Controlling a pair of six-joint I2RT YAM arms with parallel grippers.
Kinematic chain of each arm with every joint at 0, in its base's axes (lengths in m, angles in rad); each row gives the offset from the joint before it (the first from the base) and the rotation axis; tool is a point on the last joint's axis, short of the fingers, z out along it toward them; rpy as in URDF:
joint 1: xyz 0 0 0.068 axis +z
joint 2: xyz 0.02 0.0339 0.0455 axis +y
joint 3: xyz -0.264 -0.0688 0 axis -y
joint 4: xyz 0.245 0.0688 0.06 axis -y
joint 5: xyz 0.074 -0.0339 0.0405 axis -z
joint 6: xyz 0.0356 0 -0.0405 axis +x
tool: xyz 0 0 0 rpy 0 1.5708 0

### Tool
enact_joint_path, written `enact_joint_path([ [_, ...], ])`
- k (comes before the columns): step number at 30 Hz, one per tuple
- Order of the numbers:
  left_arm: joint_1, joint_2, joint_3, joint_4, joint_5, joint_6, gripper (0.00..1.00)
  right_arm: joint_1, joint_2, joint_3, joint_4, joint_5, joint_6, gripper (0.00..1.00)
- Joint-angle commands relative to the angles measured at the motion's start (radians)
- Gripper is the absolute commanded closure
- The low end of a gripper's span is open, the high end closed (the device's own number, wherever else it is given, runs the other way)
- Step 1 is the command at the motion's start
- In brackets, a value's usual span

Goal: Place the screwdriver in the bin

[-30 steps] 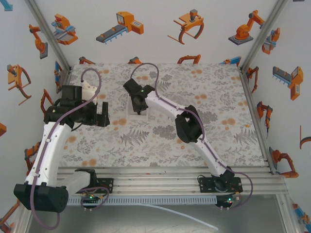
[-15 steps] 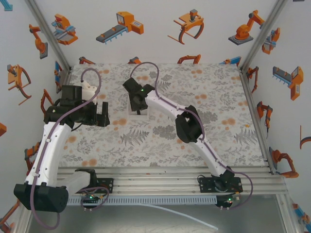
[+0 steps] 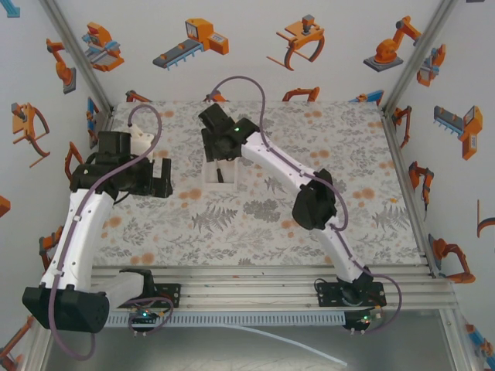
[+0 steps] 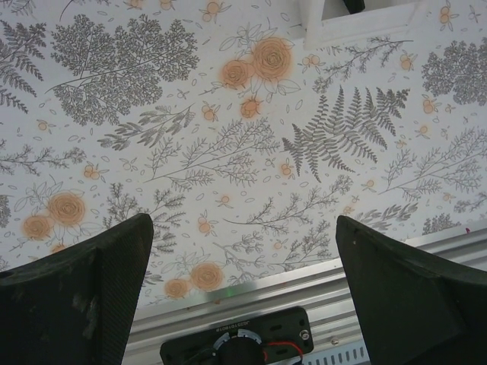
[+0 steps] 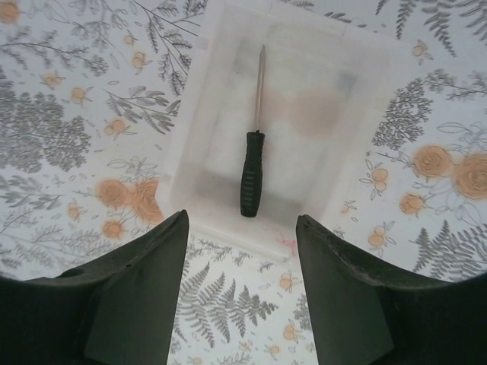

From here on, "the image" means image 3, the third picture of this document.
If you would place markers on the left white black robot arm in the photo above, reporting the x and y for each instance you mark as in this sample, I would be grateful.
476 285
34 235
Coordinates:
77 239

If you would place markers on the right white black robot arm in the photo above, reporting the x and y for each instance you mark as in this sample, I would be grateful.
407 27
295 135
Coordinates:
278 158

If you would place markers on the white rectangular bin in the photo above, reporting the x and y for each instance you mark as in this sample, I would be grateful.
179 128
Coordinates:
228 179

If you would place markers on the floral patterned table mat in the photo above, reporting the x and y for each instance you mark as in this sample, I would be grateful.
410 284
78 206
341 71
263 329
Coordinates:
247 232

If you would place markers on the small circuit board with LED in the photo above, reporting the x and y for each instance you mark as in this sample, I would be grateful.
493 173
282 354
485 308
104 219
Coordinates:
363 320
144 315

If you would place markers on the aluminium frame post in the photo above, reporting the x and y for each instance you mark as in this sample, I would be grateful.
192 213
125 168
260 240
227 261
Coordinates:
73 50
419 50

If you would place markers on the aluminium frame rails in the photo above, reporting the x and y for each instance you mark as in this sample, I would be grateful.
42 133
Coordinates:
251 286

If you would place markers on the aluminium side rail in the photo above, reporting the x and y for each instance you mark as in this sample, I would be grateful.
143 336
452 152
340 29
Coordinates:
406 185

